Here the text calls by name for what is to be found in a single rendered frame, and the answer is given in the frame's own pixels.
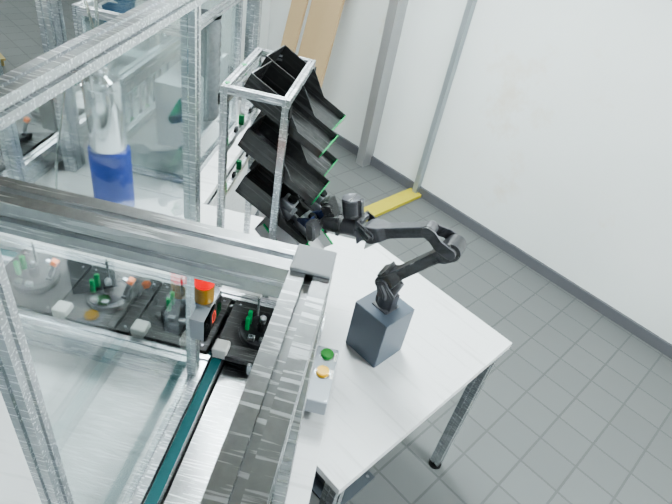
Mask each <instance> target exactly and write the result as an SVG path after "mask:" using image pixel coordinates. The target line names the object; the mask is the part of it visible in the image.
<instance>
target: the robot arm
mask: <svg viewBox="0 0 672 504"><path fill-rule="evenodd" d="M320 205H321V210H319V211H312V213H315V214H316V215H317V217H318V219H319V221H318V220H317V219H315V215H314V216H313V217H311V218H297V221H298V222H299V223H300V224H301V225H302V226H304V227H305V228H306V240H307V241H311V242H313V241H314V240H315V239H317V238H318V237H319V236H320V230H321V229H324V233H326V234H327V233H328V232H334V233H335V236H339V235H340V234H343V235H348V236H353V237H356V244H358V243H359V242H360V241H362V240H364V241H365V242H366V243H368V244H374V243H379V242H382V241H385V240H387V239H399V238H425V239H426V240H427V241H429V243H430V244H431V246H432V247H433V249H432V250H431V251H428V252H426V253H424V254H422V255H420V256H418V257H416V258H414V259H412V260H410V261H408V262H405V263H403V264H401V265H396V264H395V262H394V261H393V262H392V263H390V264H386V265H385V266H384V267H383V268H382V269H381V271H380V272H379V273H378V274H377V277H376V279H375V285H376V287H377V294H376V298H375V299H376V300H375V301H373V302H372V304H373V305H374V306H375V307H377V308H378V309H379V310H380V311H382V312H383V313H384V314H385V315H387V314H389V313H391V312H392V311H394V310H396V309H397V308H399V305H397V303H398V300H399V297H400V295H399V294H398V292H399V291H400V290H401V288H402V287H403V286H404V283H403V281H402V280H403V279H405V278H407V277H410V276H412V275H414V274H416V273H419V272H421V271H423V270H425V269H427V268H430V267H432V266H434V265H437V264H449V263H453V262H456V261H458V260H459V258H460V257H461V255H462V254H463V252H464V250H465V249H466V247H467V242H466V240H465V238H464V237H462V236H461V235H458V234H457V233H456V232H454V231H453V230H452V229H450V228H447V227H444V226H441V225H440V224H438V223H437V222H436V221H434V220H430V221H425V222H399V223H391V222H388V221H386V220H382V219H377V218H376V217H375V216H374V215H373V214H371V213H370V212H369V211H368V210H367V211H366V212H364V199H363V198H361V196H360V195H358V194H356V193H348V194H345V195H343V196H342V209H341V205H340V203H338V202H337V200H336V197H335V196H330V197H325V198H324V199H323V200H322V201H321V202H320ZM342 211H343V212H342ZM367 220H368V221H369V222H368V223H367V224H366V225H365V226H363V224H364V223H365V222H366V221H367ZM438 236H440V237H443V238H445V240H444V241H443V242H442V241H441V239H440V238H439V237H438Z"/></svg>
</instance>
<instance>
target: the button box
mask: <svg viewBox="0 0 672 504"><path fill-rule="evenodd" d="M325 348H328V347H324V346H320V345H318V347H317V352H316V357H315V361H314V366H313V371H312V376H311V381H310V385H309V390H308V395H307V400H306V405H305V409H304V411H308V412H312V413H316V414H320V415H325V412H326V408H327V404H328V400H329V395H330V391H331V386H332V382H333V377H334V373H335V368H336V364H337V359H338V355H339V350H336V349H332V348H329V349H331V350H332V351H333V353H334V355H333V358H332V359H330V360H325V359H323V358H322V357H321V351H322V350H323V349H325ZM320 365H324V366H327V367H328V368H329V370H330V373H329V375H328V376H327V377H325V378H322V377H319V376H318V375H317V373H316V370H317V367H318V366H320Z"/></svg>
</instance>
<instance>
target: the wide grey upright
mask: <svg viewBox="0 0 672 504"><path fill-rule="evenodd" d="M35 5H36V10H37V16H38V22H39V28H40V33H41V39H42V45H43V50H44V54H45V53H47V52H49V51H51V50H52V49H54V48H56V47H58V46H60V45H62V44H64V43H66V42H67V37H66V30H65V23H64V16H63V9H62V2H61V0H35Z"/></svg>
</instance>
